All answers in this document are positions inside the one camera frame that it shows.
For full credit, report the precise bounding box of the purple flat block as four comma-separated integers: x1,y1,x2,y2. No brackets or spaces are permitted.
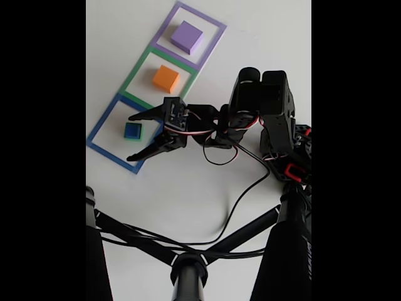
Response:
170,20,205,56

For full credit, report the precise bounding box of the blue square frame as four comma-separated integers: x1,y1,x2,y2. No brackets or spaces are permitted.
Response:
86,93,169,175

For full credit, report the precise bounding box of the orange block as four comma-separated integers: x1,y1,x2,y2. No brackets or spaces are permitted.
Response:
152,65,181,94

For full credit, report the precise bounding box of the green cube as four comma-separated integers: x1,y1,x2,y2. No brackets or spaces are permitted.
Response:
123,124,145,141

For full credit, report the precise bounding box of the black camera tripod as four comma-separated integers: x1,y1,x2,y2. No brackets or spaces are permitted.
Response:
86,184,312,301

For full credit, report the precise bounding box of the long black camera cable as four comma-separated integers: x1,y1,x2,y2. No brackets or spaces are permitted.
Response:
100,142,271,250

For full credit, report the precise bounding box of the purple square frame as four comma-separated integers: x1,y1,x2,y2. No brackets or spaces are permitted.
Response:
151,1,227,71

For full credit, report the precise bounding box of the green square frame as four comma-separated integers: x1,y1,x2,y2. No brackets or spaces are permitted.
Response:
120,45,199,110

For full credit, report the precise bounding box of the small blue cube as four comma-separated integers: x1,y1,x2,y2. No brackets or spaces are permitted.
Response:
124,122,141,139

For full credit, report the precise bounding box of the thin black cable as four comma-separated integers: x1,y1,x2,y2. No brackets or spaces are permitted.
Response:
118,221,269,258

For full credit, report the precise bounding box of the red white black servo wire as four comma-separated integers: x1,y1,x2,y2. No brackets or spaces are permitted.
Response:
162,111,271,166

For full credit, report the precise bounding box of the red table clamp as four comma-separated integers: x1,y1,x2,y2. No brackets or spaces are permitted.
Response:
284,163,307,183

